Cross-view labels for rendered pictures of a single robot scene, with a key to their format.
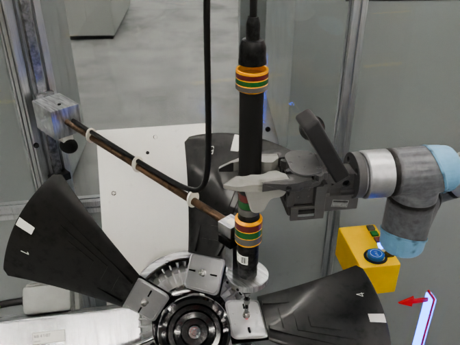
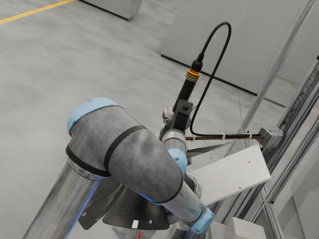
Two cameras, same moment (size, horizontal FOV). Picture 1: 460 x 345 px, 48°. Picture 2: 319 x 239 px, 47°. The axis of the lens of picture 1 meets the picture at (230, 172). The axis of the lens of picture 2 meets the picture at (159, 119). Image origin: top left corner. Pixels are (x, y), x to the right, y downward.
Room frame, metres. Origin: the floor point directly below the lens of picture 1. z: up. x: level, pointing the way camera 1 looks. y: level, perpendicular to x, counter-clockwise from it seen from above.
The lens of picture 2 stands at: (0.64, -1.22, 2.00)
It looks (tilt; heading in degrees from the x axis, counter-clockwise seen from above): 26 degrees down; 91
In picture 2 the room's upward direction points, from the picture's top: 23 degrees clockwise
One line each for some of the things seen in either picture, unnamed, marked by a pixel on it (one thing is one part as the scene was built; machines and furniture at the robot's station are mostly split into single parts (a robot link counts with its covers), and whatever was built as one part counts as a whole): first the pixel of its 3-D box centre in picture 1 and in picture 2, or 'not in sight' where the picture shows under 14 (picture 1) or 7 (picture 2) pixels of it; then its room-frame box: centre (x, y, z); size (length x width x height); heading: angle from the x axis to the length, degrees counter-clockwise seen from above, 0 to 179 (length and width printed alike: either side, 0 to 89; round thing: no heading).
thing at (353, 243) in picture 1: (365, 260); not in sight; (1.00, -0.34, 1.02); 0.16 x 0.10 x 0.11; 9
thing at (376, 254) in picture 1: (375, 255); not in sight; (0.95, -0.35, 1.08); 0.04 x 0.04 x 0.02
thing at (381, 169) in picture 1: (370, 172); (174, 144); (0.69, -0.22, 1.47); 0.08 x 0.05 x 0.08; 9
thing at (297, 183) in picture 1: (288, 179); (169, 116); (0.63, -0.08, 1.49); 0.09 x 0.05 x 0.02; 109
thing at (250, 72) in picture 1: (252, 79); (192, 75); (0.65, -0.03, 1.63); 0.04 x 0.04 x 0.03
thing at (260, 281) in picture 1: (243, 253); not in sight; (0.66, -0.02, 1.33); 0.09 x 0.07 x 0.10; 44
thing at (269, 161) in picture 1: (249, 174); not in sight; (0.68, -0.03, 1.46); 0.09 x 0.03 x 0.06; 89
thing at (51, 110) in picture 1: (56, 115); (269, 137); (1.10, 0.40, 1.37); 0.10 x 0.07 x 0.08; 44
